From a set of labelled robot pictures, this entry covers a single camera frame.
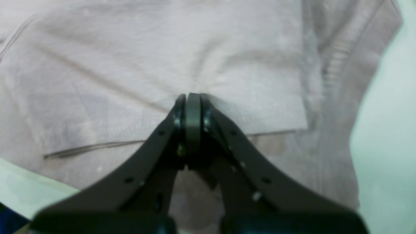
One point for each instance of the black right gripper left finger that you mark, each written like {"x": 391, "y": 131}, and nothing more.
{"x": 133, "y": 199}

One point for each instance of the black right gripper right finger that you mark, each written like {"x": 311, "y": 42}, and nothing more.
{"x": 258, "y": 198}

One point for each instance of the mauve T-shirt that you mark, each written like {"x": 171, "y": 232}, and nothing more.
{"x": 83, "y": 84}

